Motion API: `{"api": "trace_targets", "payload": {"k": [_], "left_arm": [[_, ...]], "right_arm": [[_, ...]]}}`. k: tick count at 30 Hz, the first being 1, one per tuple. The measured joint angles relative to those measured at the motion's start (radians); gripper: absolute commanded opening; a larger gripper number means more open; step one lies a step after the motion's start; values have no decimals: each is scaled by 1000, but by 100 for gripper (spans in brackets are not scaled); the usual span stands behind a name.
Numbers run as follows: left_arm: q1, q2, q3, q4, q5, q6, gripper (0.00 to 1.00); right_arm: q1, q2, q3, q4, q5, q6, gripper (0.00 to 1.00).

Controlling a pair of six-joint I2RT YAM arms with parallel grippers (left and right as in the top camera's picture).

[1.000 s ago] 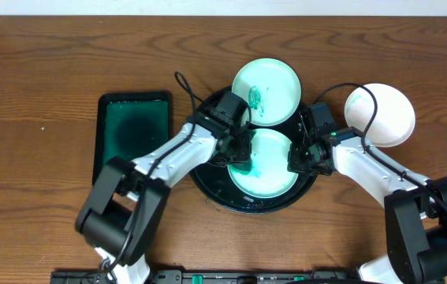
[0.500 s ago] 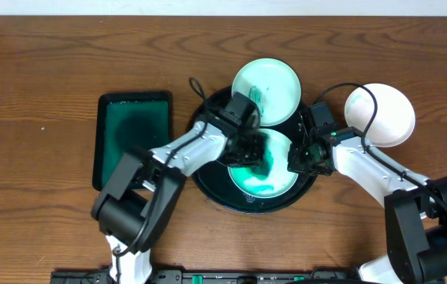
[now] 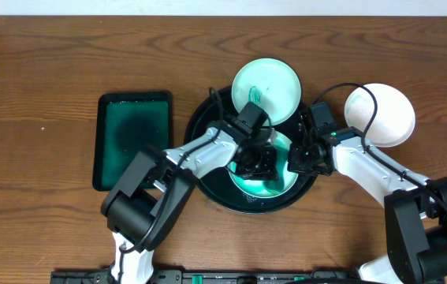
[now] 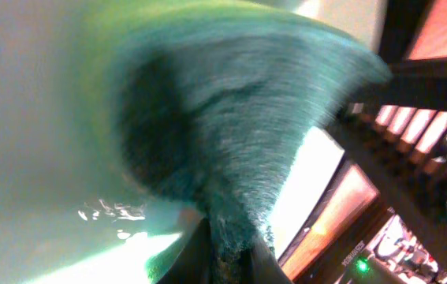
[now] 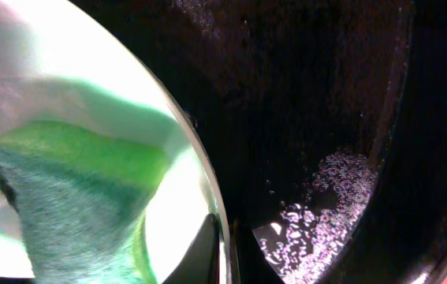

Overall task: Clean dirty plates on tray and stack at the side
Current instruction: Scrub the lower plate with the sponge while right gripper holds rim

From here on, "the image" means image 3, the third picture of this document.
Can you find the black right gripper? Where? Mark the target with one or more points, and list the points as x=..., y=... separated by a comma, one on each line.
x=294, y=164

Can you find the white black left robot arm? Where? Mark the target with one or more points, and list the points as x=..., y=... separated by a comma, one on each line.
x=143, y=206

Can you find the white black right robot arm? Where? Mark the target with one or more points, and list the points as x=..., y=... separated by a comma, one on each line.
x=415, y=206

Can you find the white plate green stain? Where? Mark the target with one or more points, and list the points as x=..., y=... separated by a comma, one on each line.
x=270, y=188
x=270, y=84

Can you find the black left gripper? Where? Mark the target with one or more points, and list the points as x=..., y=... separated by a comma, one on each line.
x=258, y=166

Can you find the white plate green stain front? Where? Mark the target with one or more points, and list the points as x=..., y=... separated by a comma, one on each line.
x=270, y=188

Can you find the black rectangular tray green liquid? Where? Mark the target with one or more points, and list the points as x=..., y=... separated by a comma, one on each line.
x=126, y=123

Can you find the white plate green stain back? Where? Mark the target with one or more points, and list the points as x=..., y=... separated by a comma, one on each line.
x=270, y=84

